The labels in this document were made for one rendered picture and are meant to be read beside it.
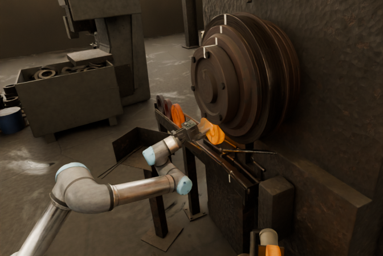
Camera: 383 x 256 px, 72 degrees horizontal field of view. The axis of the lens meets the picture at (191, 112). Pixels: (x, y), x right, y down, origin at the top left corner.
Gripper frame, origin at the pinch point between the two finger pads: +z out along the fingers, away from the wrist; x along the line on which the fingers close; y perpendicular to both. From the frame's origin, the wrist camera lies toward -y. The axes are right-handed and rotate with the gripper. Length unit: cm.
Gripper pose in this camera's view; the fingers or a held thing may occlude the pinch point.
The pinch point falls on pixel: (213, 125)
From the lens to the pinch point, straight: 126.8
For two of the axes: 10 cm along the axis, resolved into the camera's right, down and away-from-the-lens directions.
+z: 8.6, -4.6, 2.3
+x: -4.1, -3.3, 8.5
